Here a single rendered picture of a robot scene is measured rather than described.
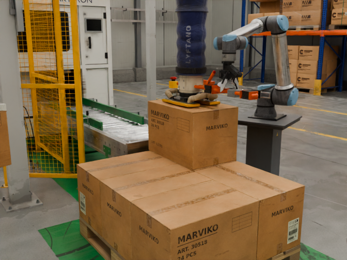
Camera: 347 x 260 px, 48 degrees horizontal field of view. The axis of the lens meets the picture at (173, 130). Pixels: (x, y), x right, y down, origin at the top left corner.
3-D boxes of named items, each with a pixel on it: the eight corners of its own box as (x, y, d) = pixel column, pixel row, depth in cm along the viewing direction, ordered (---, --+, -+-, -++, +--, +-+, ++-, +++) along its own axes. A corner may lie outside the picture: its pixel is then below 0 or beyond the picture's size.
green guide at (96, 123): (42, 107, 499) (41, 100, 497) (50, 107, 505) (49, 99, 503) (93, 131, 371) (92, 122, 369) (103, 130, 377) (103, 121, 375)
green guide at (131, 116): (82, 103, 529) (81, 97, 527) (89, 102, 534) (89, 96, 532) (142, 125, 401) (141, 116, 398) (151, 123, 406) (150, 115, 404)
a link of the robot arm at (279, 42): (281, 100, 339) (271, 13, 307) (300, 101, 328) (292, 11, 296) (272, 108, 329) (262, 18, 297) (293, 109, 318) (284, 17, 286)
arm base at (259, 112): (257, 113, 353) (257, 102, 351) (279, 114, 344) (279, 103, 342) (251, 116, 336) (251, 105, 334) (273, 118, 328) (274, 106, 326)
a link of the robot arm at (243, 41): (235, 36, 269) (224, 35, 260) (249, 35, 262) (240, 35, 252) (234, 50, 271) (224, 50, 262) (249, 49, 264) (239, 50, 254)
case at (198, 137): (148, 149, 315) (147, 100, 306) (188, 142, 336) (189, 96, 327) (192, 170, 266) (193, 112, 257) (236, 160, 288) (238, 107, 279)
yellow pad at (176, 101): (161, 101, 298) (161, 94, 297) (172, 100, 303) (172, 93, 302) (188, 107, 270) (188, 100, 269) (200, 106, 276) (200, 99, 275)
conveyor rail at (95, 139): (40, 119, 501) (39, 104, 496) (44, 118, 504) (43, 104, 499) (126, 167, 316) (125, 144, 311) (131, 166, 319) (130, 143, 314)
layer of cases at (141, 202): (79, 215, 289) (76, 163, 280) (187, 187, 344) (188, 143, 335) (170, 303, 193) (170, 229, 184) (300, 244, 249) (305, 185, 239)
